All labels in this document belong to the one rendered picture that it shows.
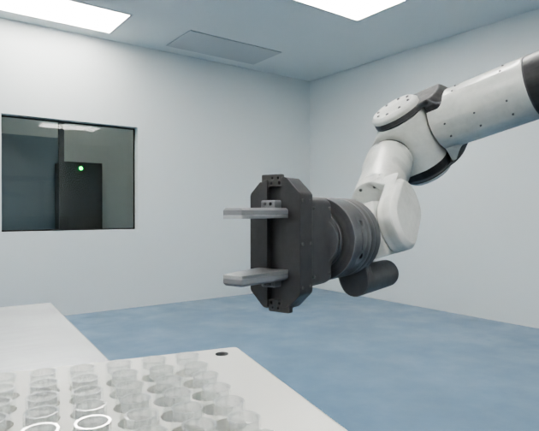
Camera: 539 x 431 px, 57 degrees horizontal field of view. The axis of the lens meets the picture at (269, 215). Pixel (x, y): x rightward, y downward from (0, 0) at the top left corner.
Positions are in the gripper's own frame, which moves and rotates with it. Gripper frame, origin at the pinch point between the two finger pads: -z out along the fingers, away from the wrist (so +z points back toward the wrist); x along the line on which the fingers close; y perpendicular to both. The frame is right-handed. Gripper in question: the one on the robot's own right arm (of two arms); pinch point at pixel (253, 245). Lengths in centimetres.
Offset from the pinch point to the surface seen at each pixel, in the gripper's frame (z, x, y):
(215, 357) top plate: -12.1, 5.8, -6.1
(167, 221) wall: 371, 8, 398
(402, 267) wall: 524, 62, 174
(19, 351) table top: -4.3, 13.0, 29.9
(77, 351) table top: -0.3, 13.0, 24.8
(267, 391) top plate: -14.8, 5.8, -11.8
